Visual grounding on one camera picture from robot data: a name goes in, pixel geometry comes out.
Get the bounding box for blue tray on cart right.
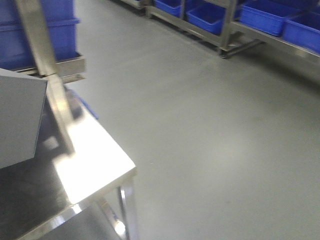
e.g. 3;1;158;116
239;0;300;37

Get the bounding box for blue plastic bin centre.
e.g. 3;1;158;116
0;0;80;70

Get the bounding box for distant steel shelf cart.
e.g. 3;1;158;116
124;0;320;64

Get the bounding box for gray square hollow base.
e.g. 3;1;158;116
0;68;48;168

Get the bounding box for stainless steel rack frame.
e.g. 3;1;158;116
14;0;86;83

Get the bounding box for blue tray on cart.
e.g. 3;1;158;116
239;0;300;37
186;2;226;35

